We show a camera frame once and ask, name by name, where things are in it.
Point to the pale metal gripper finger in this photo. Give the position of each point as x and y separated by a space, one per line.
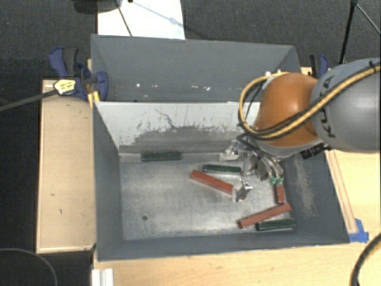
233 151
241 190

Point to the dark green flat block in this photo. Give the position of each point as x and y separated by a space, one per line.
275 225
161 156
221 169

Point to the red-brown flat block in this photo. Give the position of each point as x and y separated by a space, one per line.
264 216
212 181
279 194

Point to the grey metal bin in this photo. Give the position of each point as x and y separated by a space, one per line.
166 207

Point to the pale wood flat board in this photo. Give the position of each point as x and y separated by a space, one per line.
65 171

